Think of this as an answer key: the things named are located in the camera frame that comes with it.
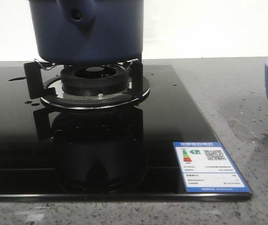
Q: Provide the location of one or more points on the black metal pot support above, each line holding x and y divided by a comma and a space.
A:
51, 94

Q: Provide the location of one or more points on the dark blue cooking pot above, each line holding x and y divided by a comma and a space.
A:
86, 32

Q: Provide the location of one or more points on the black round gas burner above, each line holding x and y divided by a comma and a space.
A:
91, 81

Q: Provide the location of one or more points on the blue white energy label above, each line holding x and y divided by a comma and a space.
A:
207, 168

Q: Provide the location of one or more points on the black glass gas stove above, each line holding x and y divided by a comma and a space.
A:
124, 154

